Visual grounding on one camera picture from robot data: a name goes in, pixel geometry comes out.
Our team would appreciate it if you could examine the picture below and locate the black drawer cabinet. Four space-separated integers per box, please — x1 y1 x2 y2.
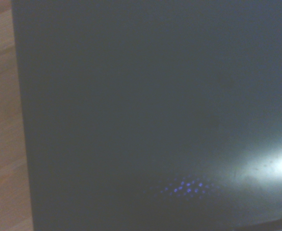
11 0 282 231

